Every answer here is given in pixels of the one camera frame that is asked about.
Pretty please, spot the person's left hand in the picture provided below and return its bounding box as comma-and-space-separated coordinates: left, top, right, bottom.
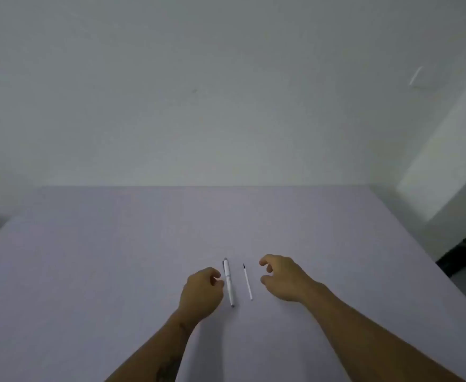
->
177, 267, 225, 325

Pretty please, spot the person's right hand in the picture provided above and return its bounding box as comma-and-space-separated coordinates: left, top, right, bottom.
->
259, 254, 329, 305

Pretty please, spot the white pen refill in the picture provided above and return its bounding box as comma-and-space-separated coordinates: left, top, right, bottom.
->
242, 263, 254, 301

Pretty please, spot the person's left forearm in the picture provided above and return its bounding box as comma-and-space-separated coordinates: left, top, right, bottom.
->
104, 309, 202, 382

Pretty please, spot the person's right forearm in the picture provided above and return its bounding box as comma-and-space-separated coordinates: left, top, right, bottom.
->
305, 283, 466, 382

